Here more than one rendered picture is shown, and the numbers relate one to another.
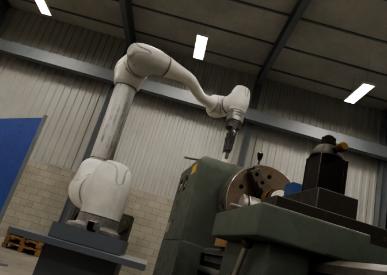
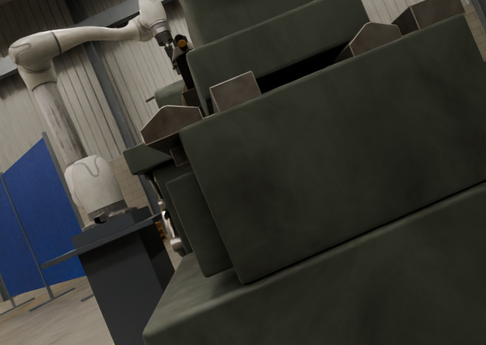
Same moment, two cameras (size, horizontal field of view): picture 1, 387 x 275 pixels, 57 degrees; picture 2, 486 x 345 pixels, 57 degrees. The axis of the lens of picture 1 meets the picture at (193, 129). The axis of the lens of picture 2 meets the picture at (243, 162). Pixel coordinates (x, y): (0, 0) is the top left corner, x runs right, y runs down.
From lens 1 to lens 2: 0.58 m
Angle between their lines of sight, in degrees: 19
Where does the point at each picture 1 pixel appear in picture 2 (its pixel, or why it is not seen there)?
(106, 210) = (103, 199)
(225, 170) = (179, 90)
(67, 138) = (92, 129)
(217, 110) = (143, 34)
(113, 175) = (86, 172)
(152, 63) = (40, 52)
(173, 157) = not seen: hidden behind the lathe
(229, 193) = not seen: hidden behind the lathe
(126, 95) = (49, 93)
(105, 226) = (111, 211)
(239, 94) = (145, 5)
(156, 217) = not seen: hidden behind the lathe
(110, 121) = (56, 127)
